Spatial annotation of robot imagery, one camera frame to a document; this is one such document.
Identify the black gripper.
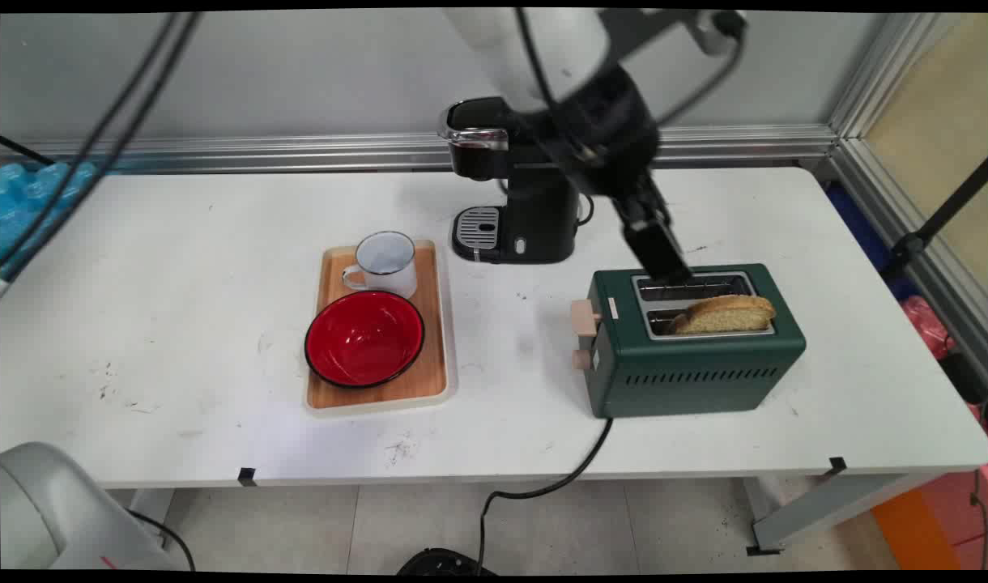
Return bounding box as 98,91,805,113
534,66,693,284

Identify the toasted bread slice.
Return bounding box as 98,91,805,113
671,295,777,335

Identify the beige toaster lever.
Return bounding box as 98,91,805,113
571,300,603,338

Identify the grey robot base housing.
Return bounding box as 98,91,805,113
0,441,179,572

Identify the green two-slot toaster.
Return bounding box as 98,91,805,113
585,263,807,419

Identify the blue sheet beside table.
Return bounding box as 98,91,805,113
826,182,896,276

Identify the wooden serving tray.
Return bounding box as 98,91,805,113
304,239,458,416

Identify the black tripod stand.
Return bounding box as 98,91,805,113
879,158,988,280

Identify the white enamel mug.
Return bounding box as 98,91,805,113
342,231,419,300

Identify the red plastic bag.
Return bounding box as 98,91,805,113
901,296,956,361

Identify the red bowl with black rim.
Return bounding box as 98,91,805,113
304,290,426,389

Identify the grey table leg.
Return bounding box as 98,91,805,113
741,474,948,557

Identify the black round floor object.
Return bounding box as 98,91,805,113
397,548,499,576

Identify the orange box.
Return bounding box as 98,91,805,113
871,486,960,572

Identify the white table leg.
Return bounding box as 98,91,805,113
128,487,176,535

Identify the blue bubble wrap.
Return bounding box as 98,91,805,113
0,162,100,278

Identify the thin black rod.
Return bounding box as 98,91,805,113
0,136,54,166

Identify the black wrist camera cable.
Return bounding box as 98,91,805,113
514,8,746,130

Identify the black toaster power cord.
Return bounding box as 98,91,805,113
476,417,615,572

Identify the sloping aluminium frame rail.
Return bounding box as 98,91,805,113
826,138,988,394

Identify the upright aluminium frame post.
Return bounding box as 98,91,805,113
826,12,936,140

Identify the horizontal aluminium frame rail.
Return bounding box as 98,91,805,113
0,126,839,175

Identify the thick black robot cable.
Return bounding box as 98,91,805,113
0,12,179,268
0,12,205,280

